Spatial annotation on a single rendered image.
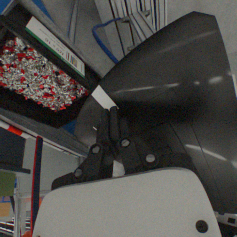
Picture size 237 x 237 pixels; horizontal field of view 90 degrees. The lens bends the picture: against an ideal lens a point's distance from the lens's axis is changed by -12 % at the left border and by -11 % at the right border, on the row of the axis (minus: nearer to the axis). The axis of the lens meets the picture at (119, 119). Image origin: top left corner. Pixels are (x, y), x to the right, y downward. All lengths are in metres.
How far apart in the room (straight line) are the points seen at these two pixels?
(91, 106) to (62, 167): 1.14
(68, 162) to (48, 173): 0.22
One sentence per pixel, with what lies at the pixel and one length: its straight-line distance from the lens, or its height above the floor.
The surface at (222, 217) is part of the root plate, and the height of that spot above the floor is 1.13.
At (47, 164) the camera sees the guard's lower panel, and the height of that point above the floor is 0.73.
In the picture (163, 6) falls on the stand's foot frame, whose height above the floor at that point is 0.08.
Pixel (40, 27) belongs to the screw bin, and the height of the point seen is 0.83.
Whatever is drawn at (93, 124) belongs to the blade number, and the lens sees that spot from 0.18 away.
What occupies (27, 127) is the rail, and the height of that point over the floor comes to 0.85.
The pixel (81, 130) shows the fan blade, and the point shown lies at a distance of 0.21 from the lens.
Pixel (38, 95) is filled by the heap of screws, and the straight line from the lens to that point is 0.32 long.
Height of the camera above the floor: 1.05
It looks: 29 degrees down
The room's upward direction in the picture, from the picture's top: 169 degrees clockwise
